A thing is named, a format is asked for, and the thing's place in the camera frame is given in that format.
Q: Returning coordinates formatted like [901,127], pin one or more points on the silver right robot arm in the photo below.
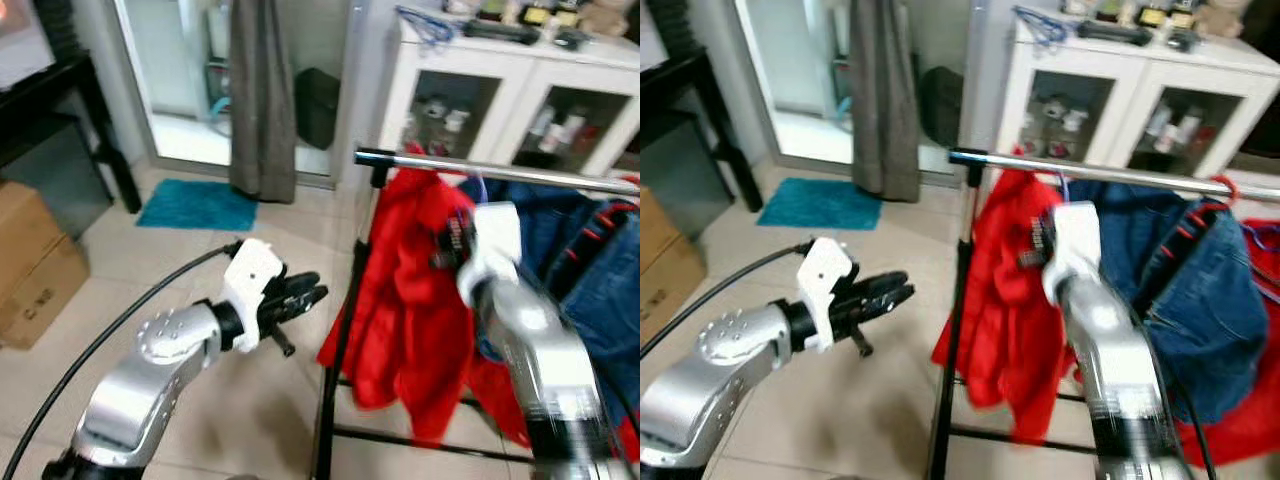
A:
[530,350]
[1110,360]

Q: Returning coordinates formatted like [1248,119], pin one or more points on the black bag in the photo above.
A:
[318,110]
[942,108]

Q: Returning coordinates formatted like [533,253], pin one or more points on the metal clothes rack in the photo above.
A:
[1050,167]
[450,166]

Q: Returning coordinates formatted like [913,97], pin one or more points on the black desk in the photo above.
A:
[738,135]
[110,140]

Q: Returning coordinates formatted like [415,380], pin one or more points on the teal floor mat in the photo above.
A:
[195,205]
[820,205]

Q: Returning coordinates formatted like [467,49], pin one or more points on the beige plush toy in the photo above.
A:
[605,18]
[1222,18]

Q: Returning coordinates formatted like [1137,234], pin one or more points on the white-framed glass door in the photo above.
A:
[180,80]
[800,80]

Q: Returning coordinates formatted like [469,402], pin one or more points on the grey curtain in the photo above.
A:
[262,100]
[885,100]

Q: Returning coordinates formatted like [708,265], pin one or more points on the red garment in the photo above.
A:
[1000,300]
[400,300]

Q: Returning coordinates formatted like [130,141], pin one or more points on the blue denim garment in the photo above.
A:
[1200,320]
[605,320]

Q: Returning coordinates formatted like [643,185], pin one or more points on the black flat device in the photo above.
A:
[500,32]
[1112,32]

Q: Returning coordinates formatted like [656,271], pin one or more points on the black red-clipped hanger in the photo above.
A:
[1180,260]
[595,250]

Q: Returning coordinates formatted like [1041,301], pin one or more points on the white glass-door cabinet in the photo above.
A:
[470,55]
[1120,62]

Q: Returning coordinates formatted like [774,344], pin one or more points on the brown cardboard box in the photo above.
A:
[35,270]
[665,270]

